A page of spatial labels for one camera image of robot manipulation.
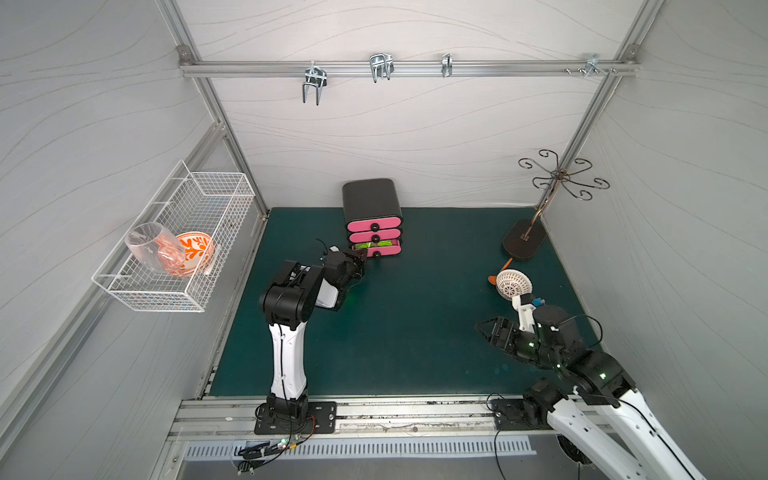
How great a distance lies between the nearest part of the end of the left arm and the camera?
851mm

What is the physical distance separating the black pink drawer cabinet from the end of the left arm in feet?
0.30

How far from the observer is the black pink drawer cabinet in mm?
976
